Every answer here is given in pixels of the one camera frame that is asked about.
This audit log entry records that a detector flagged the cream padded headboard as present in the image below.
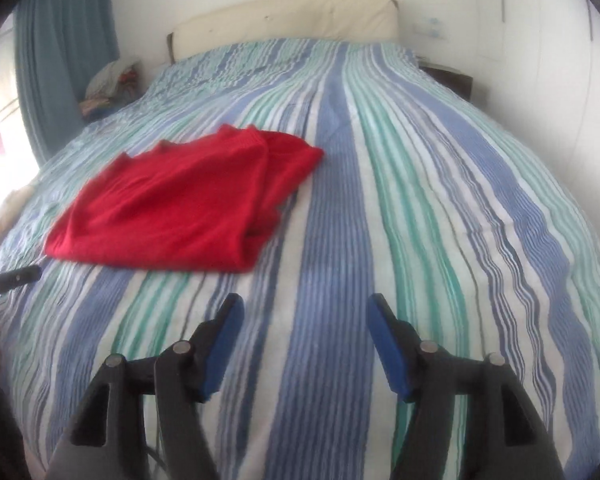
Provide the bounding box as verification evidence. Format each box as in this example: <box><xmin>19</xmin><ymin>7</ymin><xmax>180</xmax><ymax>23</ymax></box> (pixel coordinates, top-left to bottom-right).
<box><xmin>167</xmin><ymin>0</ymin><xmax>400</xmax><ymax>63</ymax></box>

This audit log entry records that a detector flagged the blue curtain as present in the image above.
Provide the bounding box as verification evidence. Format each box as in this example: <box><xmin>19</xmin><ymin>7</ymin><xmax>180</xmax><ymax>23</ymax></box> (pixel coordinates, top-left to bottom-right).
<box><xmin>14</xmin><ymin>0</ymin><xmax>121</xmax><ymax>166</ymax></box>

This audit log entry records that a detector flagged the white wall socket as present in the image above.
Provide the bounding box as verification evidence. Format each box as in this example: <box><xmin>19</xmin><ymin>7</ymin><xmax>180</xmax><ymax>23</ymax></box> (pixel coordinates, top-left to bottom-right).
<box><xmin>412</xmin><ymin>17</ymin><xmax>451</xmax><ymax>41</ymax></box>

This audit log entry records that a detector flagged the beige cloth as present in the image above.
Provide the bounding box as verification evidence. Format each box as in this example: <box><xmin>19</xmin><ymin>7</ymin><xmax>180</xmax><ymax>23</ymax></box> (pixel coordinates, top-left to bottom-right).
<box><xmin>0</xmin><ymin>185</ymin><xmax>36</xmax><ymax>231</ymax></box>

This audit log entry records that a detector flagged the white wardrobe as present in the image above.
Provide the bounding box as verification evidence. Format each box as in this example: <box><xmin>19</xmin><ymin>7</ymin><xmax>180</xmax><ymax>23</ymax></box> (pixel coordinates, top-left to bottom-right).
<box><xmin>472</xmin><ymin>0</ymin><xmax>600</xmax><ymax>261</ymax></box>

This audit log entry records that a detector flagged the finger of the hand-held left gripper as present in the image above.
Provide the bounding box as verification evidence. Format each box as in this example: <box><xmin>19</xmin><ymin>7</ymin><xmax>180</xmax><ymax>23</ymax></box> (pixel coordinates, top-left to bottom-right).
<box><xmin>0</xmin><ymin>266</ymin><xmax>43</xmax><ymax>297</ymax></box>

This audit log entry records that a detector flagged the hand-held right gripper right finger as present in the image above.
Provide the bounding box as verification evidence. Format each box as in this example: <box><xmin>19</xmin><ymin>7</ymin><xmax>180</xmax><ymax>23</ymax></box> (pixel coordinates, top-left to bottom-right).
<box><xmin>366</xmin><ymin>292</ymin><xmax>566</xmax><ymax>480</ymax></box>

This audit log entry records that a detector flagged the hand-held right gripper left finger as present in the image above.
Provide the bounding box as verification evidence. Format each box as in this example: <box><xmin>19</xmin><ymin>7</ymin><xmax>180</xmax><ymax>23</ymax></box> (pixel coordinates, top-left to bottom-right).
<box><xmin>45</xmin><ymin>292</ymin><xmax>246</xmax><ymax>480</ymax></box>

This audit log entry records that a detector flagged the dark wooden nightstand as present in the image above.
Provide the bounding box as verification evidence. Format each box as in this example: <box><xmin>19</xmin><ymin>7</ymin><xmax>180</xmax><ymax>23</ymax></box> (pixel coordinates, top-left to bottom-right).
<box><xmin>417</xmin><ymin>62</ymin><xmax>473</xmax><ymax>106</ymax></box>

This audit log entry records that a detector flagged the striped bed blanket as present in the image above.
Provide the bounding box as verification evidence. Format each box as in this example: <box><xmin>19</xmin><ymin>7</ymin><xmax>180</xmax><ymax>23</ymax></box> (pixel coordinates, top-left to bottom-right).
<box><xmin>0</xmin><ymin>37</ymin><xmax>600</xmax><ymax>480</ymax></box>

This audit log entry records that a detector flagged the pile of clothes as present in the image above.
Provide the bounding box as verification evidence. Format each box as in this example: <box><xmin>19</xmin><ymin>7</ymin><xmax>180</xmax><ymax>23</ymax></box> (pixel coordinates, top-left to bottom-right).
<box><xmin>80</xmin><ymin>59</ymin><xmax>143</xmax><ymax>123</ymax></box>

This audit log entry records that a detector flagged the red shirt with white print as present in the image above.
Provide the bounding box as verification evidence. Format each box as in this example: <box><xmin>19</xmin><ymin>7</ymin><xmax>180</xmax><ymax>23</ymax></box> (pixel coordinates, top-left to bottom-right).
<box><xmin>44</xmin><ymin>124</ymin><xmax>325</xmax><ymax>275</ymax></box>

